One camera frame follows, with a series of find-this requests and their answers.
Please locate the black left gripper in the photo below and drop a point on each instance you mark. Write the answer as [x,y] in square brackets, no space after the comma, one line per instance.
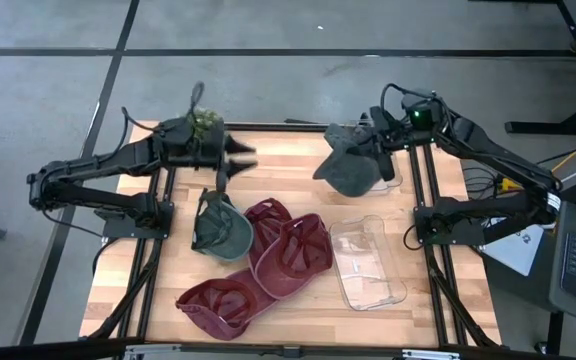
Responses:
[193,157]

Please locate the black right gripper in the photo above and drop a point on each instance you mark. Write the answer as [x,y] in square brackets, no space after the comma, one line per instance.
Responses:
[393,137]

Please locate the dark grey baseball cap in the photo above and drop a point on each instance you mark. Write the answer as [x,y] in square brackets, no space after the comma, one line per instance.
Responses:
[348,172]

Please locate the maroon baseball cap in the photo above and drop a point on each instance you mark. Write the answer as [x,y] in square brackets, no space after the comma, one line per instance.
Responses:
[278,282]
[268,217]
[263,292]

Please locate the dark green baseball cap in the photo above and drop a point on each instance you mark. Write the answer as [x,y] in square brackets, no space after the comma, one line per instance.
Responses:
[223,235]

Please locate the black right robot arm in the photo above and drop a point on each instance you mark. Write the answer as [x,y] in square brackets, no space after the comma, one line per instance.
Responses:
[493,155]

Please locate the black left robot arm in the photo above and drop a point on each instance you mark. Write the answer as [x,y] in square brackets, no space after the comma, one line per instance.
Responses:
[93,165]

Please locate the white flat box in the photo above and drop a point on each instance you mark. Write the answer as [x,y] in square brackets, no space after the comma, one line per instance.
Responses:
[515,250]

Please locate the black floor stand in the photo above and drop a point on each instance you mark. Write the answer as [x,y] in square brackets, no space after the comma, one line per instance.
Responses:
[575,35]

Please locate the black front table bar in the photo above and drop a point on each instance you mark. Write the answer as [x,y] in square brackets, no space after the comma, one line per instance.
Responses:
[43,350]

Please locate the black back table rail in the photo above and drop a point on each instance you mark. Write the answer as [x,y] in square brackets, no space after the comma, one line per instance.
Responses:
[268,126]

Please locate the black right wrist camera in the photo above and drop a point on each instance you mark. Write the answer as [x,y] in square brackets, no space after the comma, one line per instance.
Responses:
[420,117]

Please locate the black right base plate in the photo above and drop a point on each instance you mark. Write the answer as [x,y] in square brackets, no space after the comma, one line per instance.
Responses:
[460,235]

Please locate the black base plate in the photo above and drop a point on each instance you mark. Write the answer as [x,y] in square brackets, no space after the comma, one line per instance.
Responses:
[460,235]
[118,227]

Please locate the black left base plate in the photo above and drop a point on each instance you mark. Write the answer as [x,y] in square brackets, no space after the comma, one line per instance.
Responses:
[118,227]

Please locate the black right frame rails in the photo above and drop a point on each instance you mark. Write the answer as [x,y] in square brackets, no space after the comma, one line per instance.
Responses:
[448,295]

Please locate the black frame rails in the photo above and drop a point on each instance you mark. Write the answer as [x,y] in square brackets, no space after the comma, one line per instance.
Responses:
[448,295]
[140,280]

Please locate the black left frame rails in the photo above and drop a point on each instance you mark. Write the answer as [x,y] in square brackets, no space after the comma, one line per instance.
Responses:
[140,280]

